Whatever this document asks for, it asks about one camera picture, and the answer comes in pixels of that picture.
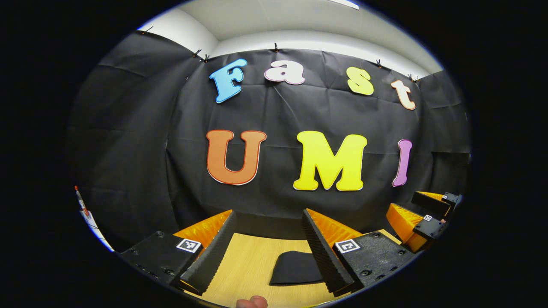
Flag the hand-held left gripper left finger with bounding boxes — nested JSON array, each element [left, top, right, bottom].
[[120, 209, 237, 296]]

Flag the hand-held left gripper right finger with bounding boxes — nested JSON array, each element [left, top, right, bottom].
[[301, 208, 416, 298]]

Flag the black jeans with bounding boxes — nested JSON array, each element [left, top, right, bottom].
[[269, 251, 324, 286]]

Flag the white sheet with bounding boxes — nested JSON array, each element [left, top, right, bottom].
[[79, 210, 115, 252]]

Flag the black backdrop cloth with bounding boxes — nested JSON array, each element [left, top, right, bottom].
[[68, 31, 471, 253]]

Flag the red pen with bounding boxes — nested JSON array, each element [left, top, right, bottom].
[[74, 185, 89, 215]]

